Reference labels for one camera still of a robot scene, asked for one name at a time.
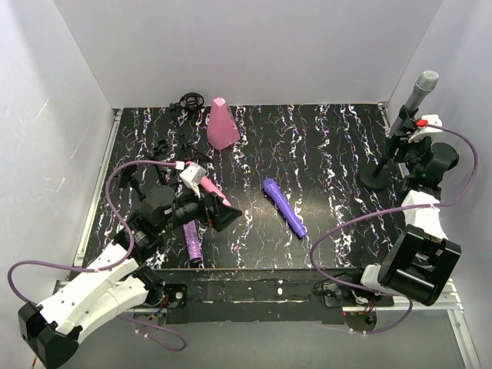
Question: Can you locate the purple glitter microphone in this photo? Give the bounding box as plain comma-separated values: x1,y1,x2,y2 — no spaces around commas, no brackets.
183,221,203,263

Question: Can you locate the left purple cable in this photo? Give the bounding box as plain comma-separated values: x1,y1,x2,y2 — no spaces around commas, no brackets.
8,160,188,351

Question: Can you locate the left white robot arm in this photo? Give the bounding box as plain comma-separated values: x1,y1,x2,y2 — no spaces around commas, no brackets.
18,186,242,368

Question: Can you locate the pink metronome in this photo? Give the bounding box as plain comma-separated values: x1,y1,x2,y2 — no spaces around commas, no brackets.
207,98,240,150

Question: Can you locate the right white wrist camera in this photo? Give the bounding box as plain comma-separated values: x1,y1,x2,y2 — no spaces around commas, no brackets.
408,114,443,143

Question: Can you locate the purple plastic microphone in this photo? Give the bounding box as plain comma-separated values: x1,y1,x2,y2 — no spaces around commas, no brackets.
262,178,307,239

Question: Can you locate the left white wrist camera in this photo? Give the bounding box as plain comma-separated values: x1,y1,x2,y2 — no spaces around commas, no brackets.
179,161,207,199

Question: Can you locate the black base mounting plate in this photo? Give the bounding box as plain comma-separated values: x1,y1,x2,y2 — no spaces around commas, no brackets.
118,267,397,326

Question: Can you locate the black clip mic stand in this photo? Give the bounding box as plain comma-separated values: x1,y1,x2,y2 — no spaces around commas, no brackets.
118,139,176,203

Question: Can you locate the black round-base mic stand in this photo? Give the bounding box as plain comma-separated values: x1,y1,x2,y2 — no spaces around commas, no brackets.
357,105,418,192

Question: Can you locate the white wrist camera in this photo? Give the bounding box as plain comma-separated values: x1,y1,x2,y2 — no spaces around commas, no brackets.
408,114,443,143
179,161,207,199

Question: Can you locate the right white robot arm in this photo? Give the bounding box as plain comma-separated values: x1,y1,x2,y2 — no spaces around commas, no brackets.
361,137,461,306

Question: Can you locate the silver microphone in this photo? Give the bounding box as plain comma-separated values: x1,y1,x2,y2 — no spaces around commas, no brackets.
389,70,439,137

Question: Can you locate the pink microphone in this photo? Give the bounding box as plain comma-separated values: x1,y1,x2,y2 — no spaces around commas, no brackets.
200,174,226,198

